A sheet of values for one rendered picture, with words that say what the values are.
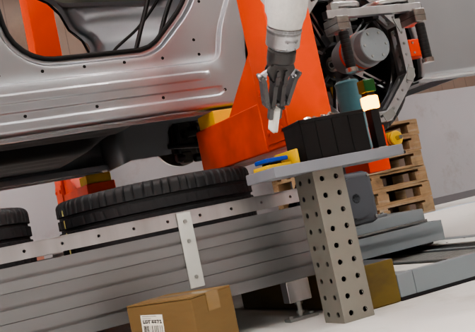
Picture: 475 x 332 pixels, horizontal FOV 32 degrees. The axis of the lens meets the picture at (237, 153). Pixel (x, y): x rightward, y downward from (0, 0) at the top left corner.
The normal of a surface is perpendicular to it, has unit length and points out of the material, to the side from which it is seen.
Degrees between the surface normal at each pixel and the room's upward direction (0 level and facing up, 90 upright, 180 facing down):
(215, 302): 90
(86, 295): 90
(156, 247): 90
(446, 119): 90
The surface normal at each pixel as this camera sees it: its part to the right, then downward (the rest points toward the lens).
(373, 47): 0.43, -0.16
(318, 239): -0.88, 0.15
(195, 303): 0.78, -0.21
